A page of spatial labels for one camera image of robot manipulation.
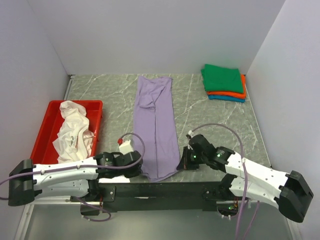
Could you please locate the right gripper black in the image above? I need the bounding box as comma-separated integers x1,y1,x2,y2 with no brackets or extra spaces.
176,145,207,170

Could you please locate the purple t shirt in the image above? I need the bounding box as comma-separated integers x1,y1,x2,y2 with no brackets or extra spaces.
133,76,180,182

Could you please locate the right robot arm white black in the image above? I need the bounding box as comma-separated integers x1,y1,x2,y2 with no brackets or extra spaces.
176,134,314,223

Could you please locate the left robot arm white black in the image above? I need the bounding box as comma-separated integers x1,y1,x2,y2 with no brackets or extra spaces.
7,150,143,207

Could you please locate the black base beam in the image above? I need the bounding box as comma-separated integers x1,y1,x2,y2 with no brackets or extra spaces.
84,180,242,213

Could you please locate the white t shirt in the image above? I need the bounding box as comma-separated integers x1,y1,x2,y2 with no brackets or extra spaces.
52,100,94,164

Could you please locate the blue folded t shirt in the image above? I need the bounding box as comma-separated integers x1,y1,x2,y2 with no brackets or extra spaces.
207,94,246,103

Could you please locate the orange folded t shirt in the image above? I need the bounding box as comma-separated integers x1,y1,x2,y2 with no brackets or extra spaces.
206,74,247,99

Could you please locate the red plastic bin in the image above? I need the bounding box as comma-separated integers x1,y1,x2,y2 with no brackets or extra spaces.
30,100,103,165

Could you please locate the green folded t shirt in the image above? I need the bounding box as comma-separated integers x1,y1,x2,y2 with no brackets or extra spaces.
200,64,243,93

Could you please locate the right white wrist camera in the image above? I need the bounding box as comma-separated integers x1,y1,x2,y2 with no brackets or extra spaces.
186,130,195,140

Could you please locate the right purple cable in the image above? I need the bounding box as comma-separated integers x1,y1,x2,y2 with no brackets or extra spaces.
187,123,261,240

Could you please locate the purple cable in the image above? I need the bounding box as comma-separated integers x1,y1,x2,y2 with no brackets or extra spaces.
187,123,261,240
0,132,146,223

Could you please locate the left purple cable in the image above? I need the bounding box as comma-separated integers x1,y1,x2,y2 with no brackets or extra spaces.
0,132,146,223

